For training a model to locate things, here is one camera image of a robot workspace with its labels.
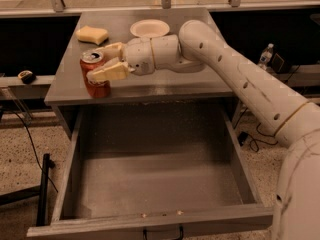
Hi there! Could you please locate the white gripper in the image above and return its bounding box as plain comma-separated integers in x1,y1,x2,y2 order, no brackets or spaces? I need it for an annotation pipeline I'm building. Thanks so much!
86,38,155,83

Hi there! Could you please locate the red coke can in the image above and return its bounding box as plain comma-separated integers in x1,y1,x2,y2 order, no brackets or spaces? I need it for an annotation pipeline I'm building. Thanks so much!
80,49,110,98

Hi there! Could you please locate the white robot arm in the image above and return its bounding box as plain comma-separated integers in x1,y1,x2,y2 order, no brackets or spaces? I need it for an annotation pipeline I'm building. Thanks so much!
86,20,320,240

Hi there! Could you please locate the open grey top drawer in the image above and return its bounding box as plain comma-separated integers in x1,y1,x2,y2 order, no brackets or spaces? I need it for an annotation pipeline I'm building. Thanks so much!
27,104,272,240

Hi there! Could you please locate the yellow sponge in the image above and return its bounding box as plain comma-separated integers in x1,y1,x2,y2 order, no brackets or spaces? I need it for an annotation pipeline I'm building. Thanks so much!
76,26,109,45

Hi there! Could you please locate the grey cabinet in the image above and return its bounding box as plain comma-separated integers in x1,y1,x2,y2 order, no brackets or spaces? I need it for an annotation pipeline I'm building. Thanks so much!
45,8,232,134

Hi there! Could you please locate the white paper bowl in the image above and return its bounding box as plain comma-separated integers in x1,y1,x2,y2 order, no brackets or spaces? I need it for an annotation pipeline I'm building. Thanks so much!
130,19,170,38

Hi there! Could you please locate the black round tape measure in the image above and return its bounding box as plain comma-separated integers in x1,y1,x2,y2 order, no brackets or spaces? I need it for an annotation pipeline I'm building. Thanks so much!
18,70,36,84

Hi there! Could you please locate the clear water bottle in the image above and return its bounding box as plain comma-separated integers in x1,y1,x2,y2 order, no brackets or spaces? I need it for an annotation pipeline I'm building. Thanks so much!
258,43,274,70

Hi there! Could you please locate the black floor stand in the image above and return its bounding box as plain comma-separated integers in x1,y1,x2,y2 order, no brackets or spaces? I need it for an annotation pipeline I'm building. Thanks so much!
0,153,55,227

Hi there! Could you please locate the black box on ledge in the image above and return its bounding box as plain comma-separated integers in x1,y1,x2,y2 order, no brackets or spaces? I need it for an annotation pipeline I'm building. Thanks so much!
271,53,292,74

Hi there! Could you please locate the black cable left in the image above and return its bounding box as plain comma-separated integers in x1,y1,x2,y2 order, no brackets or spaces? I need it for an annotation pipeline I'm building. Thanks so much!
0,87,59,194

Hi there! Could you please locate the black cable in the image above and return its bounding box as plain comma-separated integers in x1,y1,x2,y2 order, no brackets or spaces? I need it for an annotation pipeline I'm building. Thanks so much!
233,107,280,153
0,87,59,194

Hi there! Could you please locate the black cable right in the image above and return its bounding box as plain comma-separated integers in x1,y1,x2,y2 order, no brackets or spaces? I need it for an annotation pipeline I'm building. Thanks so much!
233,107,280,153

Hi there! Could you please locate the black drawer handle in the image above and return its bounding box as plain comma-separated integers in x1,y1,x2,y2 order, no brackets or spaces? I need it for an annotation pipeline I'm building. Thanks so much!
142,225,184,240

